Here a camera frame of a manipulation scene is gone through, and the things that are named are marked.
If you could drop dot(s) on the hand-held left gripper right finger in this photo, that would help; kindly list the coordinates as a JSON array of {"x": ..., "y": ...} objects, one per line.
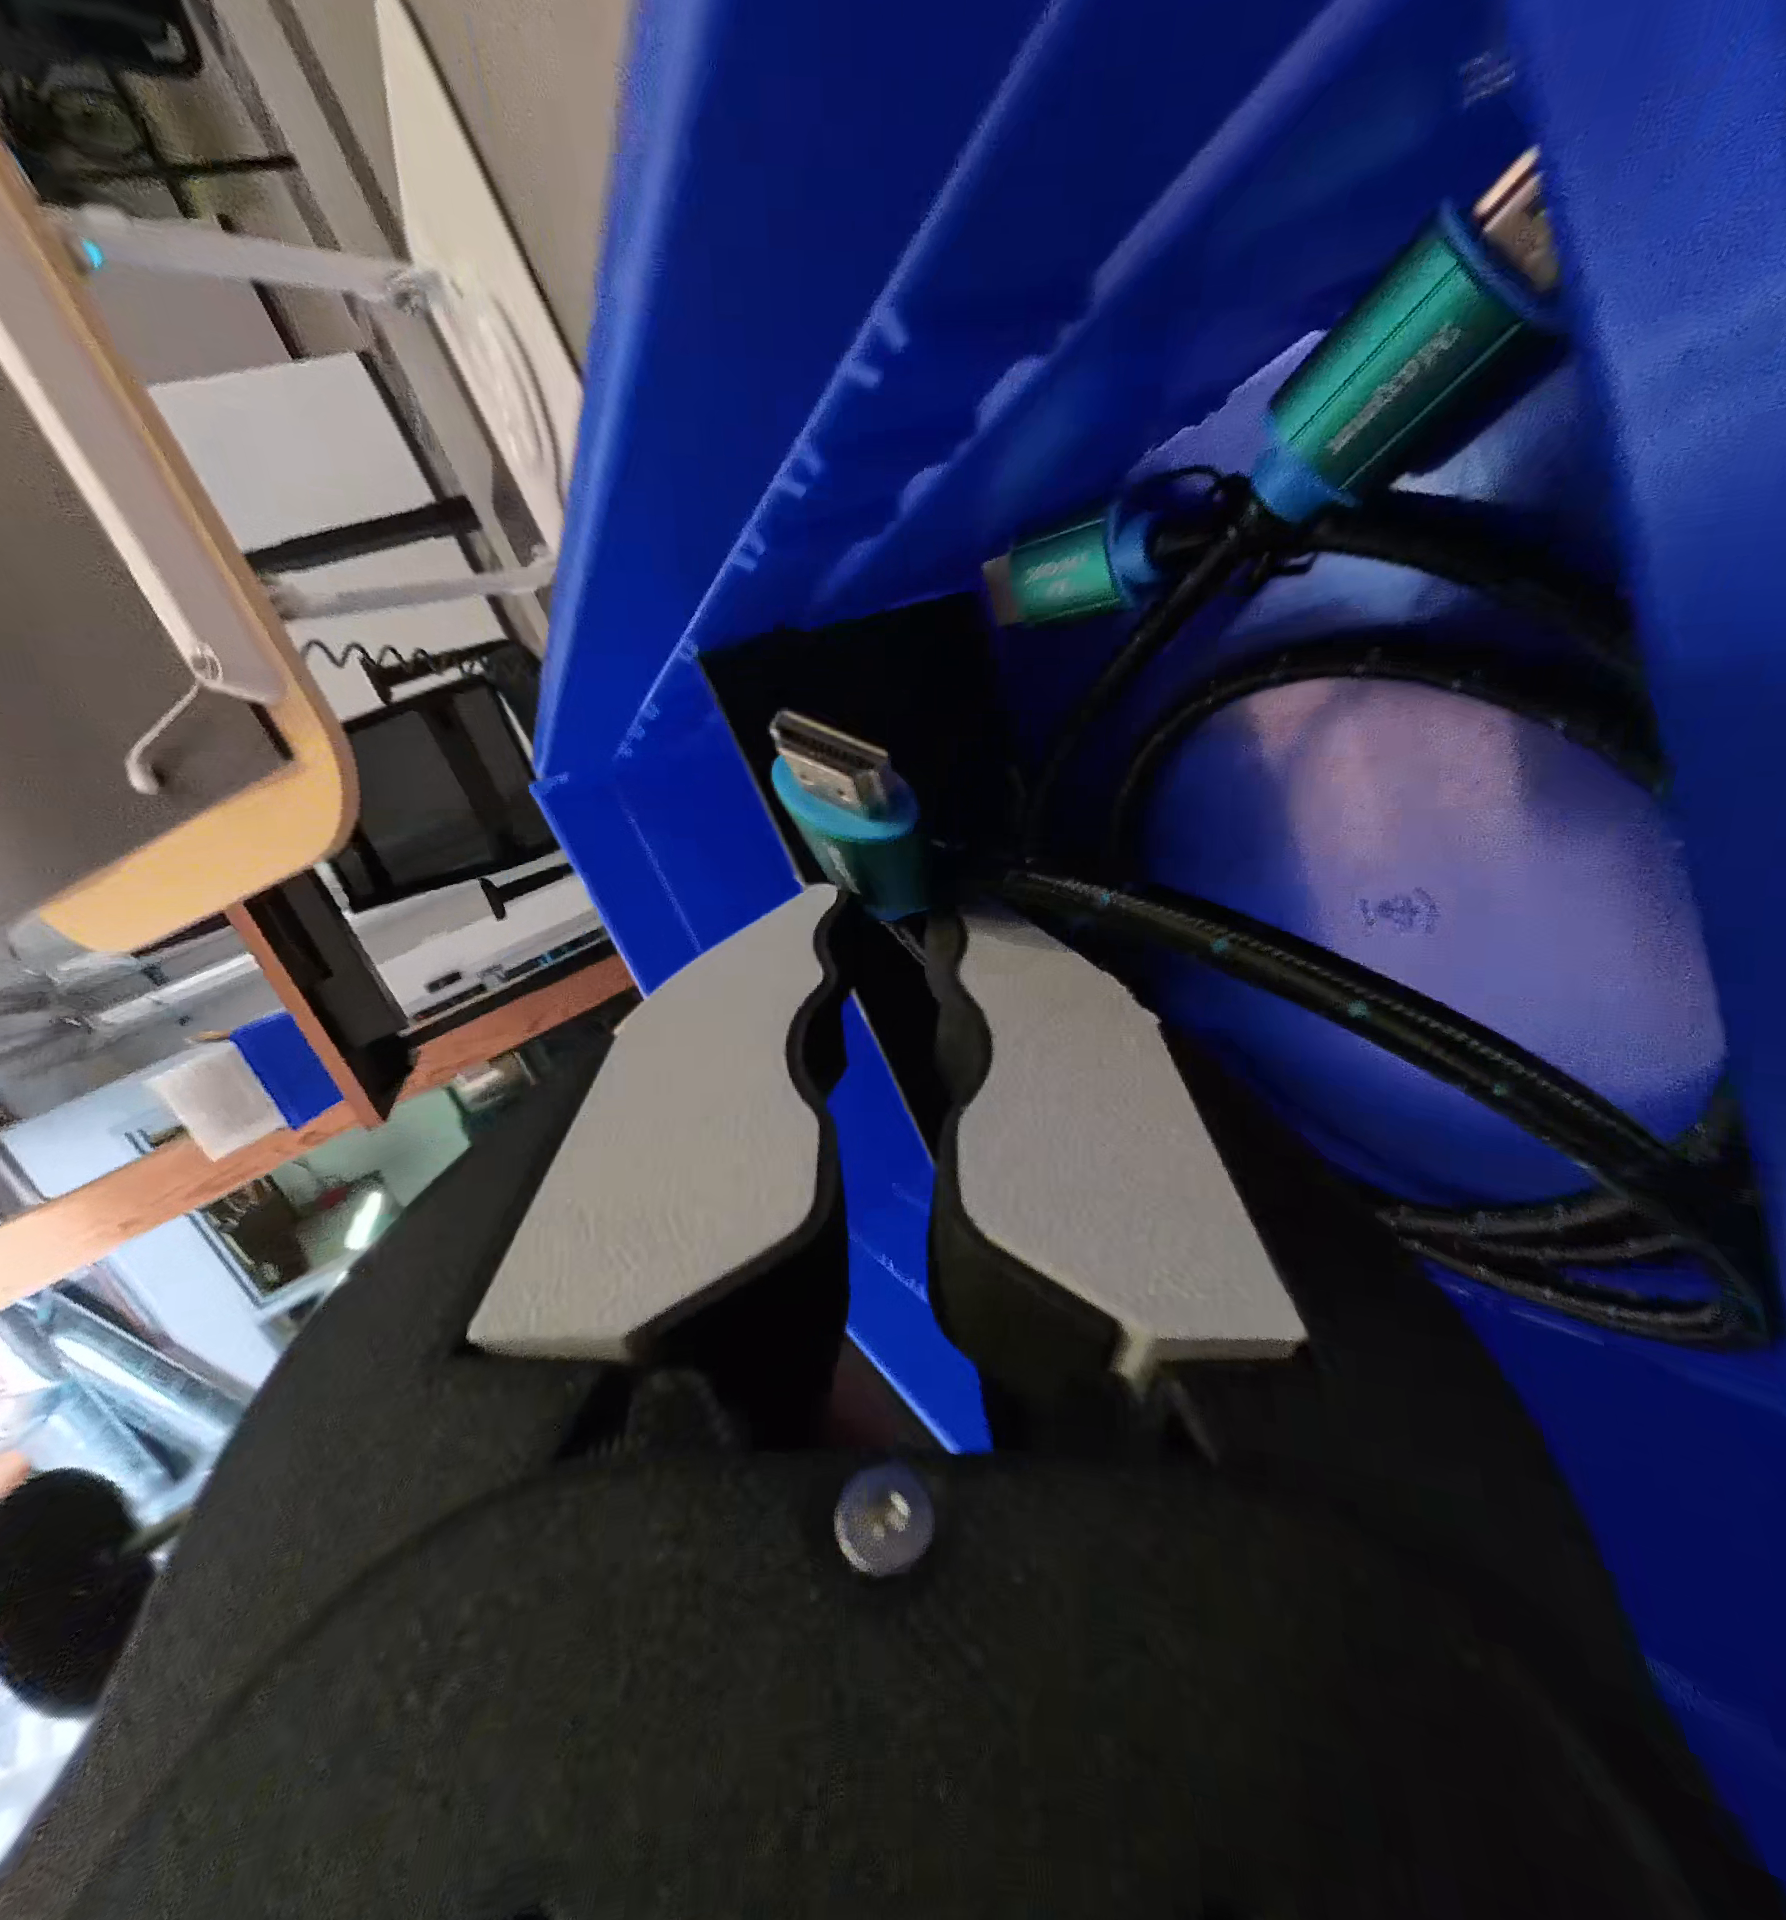
[{"x": 1103, "y": 1170}]

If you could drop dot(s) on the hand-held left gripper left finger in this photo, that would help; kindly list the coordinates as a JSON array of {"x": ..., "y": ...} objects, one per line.
[{"x": 684, "y": 1156}]

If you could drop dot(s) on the blue plastic bin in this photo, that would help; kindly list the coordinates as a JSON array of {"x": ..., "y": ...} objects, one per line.
[{"x": 834, "y": 301}]

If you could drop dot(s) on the black monitor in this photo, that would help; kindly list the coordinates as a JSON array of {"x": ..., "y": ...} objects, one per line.
[{"x": 444, "y": 781}]

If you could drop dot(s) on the white block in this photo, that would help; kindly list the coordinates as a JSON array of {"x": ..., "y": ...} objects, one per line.
[{"x": 219, "y": 1103}]

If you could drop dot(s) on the wooden shelf board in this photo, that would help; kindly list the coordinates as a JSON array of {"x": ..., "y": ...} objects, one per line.
[{"x": 114, "y": 1200}]

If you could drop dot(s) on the white metal bar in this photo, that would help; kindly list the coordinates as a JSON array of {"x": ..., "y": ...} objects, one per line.
[
  {"x": 234, "y": 258},
  {"x": 415, "y": 585}
]

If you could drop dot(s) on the black round foam pad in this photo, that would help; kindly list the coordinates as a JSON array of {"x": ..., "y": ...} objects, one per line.
[{"x": 55, "y": 1589}]

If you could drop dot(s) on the wooden edged table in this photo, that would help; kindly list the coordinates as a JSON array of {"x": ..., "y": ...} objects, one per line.
[{"x": 83, "y": 599}]

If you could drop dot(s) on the white panel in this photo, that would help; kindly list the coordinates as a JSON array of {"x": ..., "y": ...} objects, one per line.
[{"x": 489, "y": 344}]

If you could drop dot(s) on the black bracket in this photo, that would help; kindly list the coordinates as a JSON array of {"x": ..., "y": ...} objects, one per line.
[{"x": 333, "y": 977}]

